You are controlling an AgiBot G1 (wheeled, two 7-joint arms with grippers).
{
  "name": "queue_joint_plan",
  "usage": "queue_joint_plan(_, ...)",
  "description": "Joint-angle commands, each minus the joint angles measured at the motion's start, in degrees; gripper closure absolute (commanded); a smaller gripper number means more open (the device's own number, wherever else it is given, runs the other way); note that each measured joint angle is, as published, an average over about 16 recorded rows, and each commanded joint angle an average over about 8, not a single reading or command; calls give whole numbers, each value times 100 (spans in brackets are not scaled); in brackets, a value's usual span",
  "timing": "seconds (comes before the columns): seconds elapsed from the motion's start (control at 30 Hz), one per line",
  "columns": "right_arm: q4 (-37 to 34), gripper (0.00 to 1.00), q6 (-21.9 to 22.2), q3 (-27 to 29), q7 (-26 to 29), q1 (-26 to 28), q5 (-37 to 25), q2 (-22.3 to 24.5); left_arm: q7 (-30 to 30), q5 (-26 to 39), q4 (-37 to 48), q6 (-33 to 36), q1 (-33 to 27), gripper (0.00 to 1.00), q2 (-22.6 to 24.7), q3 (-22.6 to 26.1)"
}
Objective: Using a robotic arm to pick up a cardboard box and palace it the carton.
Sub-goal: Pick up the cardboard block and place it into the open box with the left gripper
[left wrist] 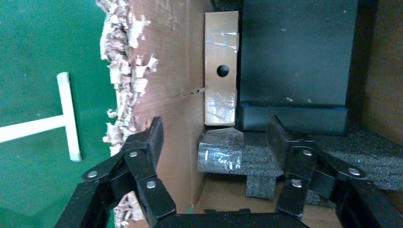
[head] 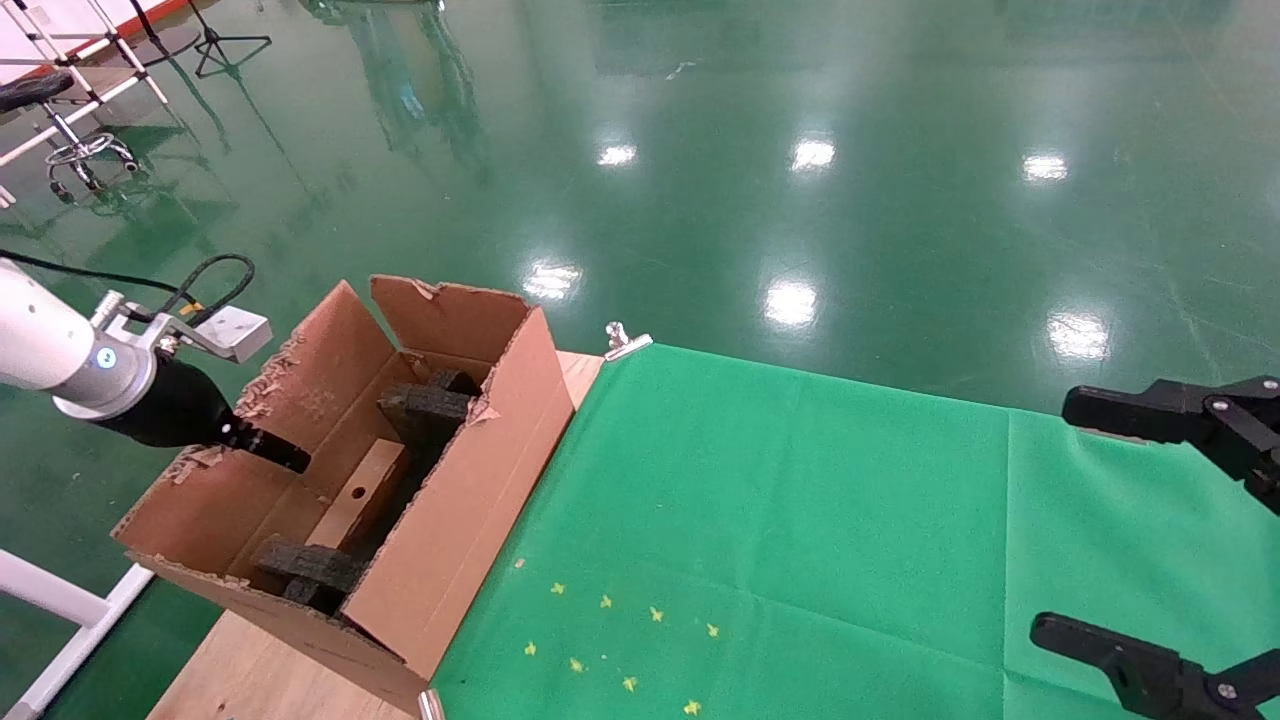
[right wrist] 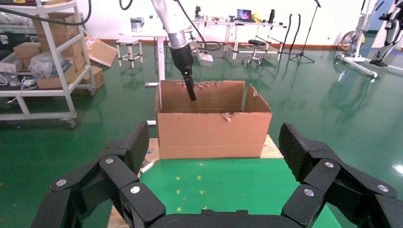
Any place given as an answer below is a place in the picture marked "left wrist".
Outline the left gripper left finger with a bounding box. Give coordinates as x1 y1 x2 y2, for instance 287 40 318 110
82 116 177 227

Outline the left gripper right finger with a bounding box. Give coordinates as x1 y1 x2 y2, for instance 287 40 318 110
266 114 368 219

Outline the small cardboard box with hole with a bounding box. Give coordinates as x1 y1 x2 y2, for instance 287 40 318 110
203 11 240 127

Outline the large open torn carton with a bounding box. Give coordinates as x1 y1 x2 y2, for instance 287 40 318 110
96 0 403 228

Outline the dark box with blue tape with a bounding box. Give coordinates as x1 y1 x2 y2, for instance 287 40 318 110
239 0 360 136

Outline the grey foam insert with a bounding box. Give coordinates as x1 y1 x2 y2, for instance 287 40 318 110
196 126 403 209

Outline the white table frame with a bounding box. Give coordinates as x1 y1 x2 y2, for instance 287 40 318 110
0 72 83 162

